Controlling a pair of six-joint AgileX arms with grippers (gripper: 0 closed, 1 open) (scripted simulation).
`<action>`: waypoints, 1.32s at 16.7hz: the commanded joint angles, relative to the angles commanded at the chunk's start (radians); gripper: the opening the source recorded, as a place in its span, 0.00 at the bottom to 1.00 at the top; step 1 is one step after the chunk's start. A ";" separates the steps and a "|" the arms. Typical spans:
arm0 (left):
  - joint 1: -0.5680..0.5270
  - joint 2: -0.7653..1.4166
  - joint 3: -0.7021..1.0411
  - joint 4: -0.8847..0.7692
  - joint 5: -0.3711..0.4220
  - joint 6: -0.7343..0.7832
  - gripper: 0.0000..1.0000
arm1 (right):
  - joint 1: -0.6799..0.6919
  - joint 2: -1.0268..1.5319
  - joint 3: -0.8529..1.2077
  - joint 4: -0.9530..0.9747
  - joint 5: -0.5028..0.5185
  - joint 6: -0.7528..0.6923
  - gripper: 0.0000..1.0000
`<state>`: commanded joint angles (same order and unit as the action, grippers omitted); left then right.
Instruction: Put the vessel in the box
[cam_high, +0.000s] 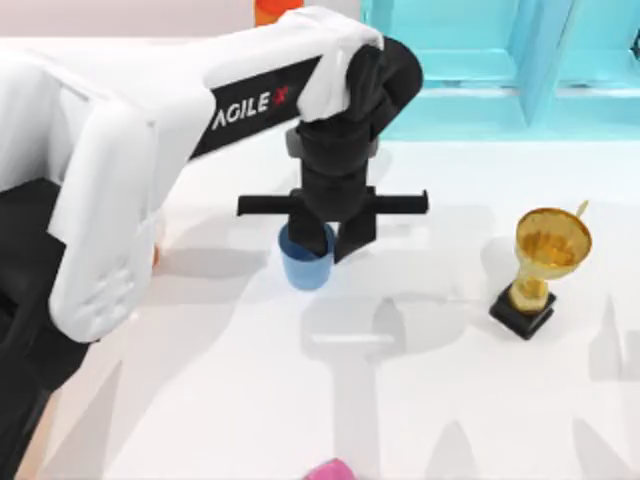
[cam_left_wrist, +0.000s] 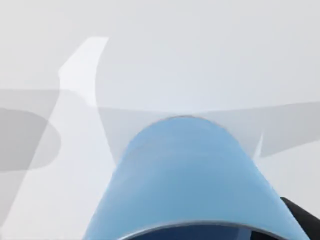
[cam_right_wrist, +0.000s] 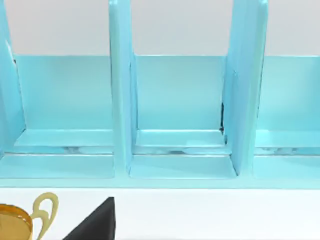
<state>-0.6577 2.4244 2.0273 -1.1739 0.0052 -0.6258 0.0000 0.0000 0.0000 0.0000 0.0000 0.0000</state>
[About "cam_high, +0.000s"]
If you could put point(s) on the blue cup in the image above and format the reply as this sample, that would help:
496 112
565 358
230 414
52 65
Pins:
306 272

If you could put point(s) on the gold trophy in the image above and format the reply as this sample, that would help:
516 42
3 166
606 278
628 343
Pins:
550 245

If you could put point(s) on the light blue rack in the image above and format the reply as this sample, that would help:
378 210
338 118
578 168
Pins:
480 60

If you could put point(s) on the orange object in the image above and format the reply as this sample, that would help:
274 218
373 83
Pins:
272 10

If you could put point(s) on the pink object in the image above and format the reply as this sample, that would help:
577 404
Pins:
332 471

